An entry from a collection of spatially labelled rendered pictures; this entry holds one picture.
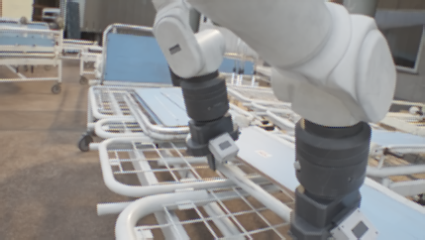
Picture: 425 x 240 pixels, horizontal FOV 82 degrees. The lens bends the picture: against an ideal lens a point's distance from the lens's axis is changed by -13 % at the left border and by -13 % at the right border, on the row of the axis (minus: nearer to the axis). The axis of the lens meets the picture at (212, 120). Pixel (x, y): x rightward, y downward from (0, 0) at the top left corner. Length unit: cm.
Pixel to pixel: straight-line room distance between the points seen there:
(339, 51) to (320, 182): 16
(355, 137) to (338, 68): 11
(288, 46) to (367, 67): 6
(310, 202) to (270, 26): 24
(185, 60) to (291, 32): 31
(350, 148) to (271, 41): 16
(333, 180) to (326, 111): 8
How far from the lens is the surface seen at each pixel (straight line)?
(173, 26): 47
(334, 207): 37
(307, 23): 19
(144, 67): 207
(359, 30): 23
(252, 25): 17
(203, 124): 54
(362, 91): 23
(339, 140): 30
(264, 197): 52
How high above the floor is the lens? 88
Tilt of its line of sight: 16 degrees down
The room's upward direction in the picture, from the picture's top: 9 degrees clockwise
